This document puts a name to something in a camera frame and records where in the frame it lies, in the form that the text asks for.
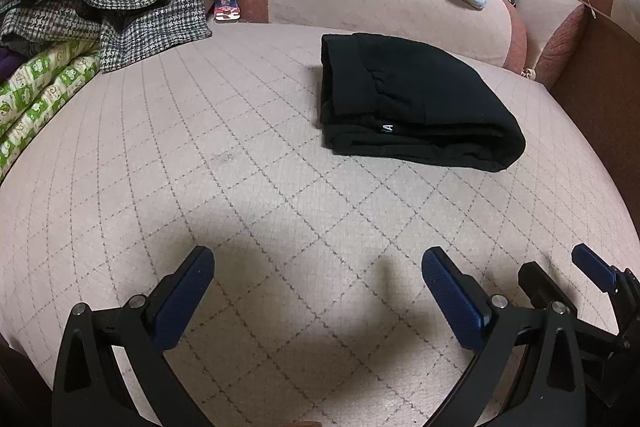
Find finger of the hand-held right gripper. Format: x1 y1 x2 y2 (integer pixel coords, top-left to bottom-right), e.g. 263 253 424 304
517 261 627 409
571 243 640 349

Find brown sofa armrest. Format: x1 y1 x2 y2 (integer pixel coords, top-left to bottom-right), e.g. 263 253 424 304
535 0 640 190

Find black pants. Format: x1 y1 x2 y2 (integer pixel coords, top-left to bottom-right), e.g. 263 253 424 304
318 33 527 172

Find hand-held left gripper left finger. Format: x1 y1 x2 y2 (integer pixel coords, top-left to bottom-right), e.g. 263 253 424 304
51 245 216 427

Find pink sofa backrest cushion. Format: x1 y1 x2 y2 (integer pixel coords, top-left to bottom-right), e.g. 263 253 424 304
237 0 529 76

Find houndstooth coat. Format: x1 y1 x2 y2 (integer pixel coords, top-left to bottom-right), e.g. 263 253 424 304
0 0 214 74

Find green patterned quilt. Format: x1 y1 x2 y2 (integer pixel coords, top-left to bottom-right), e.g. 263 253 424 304
0 47 104 184

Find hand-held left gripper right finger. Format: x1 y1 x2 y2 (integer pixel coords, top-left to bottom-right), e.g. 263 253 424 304
421 247 587 427

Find purple cloth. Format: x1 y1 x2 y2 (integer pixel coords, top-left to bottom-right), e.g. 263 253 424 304
0 47 24 74

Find small pink sofa cushion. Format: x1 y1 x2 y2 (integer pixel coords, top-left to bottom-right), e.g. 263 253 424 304
515 0 587 90

